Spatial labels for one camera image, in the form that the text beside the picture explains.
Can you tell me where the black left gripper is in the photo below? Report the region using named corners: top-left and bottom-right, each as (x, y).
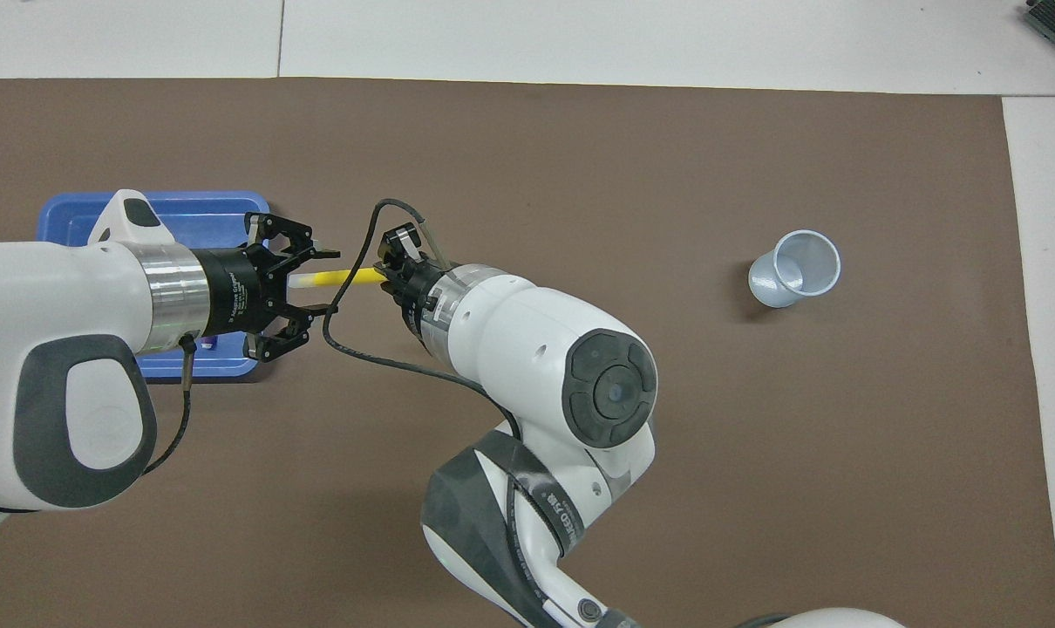
top-left (192, 211), bottom-right (342, 364)

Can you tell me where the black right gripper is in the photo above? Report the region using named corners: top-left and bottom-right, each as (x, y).
top-left (376, 224), bottom-right (460, 343)

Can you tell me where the yellow pen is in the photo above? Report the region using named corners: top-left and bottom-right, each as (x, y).
top-left (287, 265), bottom-right (388, 291)

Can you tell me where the blue plastic tray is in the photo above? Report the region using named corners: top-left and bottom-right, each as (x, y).
top-left (37, 191), bottom-right (272, 381)

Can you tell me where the translucent plastic cup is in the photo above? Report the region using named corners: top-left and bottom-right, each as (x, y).
top-left (747, 229), bottom-right (842, 310)

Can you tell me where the brown table mat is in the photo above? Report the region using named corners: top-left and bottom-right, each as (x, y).
top-left (0, 77), bottom-right (1055, 628)

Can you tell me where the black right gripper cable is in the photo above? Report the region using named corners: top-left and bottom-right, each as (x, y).
top-left (322, 198), bottom-right (574, 628)

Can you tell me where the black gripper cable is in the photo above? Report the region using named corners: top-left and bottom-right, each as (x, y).
top-left (142, 335), bottom-right (200, 477)
top-left (322, 198), bottom-right (574, 628)

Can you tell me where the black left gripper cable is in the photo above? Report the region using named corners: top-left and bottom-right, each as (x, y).
top-left (142, 335), bottom-right (200, 477)

